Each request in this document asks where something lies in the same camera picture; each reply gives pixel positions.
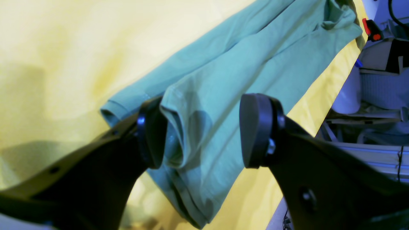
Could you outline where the green T-shirt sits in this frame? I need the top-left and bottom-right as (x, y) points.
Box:
(101, 0), (362, 229)

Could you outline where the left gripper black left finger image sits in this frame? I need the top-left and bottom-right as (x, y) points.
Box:
(0, 96), (168, 230)

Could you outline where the red and black clamp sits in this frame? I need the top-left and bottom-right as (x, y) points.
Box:
(362, 18), (384, 42)

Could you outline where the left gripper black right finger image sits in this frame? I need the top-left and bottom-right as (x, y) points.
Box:
(239, 94), (409, 230)

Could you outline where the white laundry basket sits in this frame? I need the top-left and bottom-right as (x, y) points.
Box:
(359, 38), (409, 109)

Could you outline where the yellow table cloth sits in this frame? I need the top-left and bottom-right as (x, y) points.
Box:
(0, 0), (364, 230)

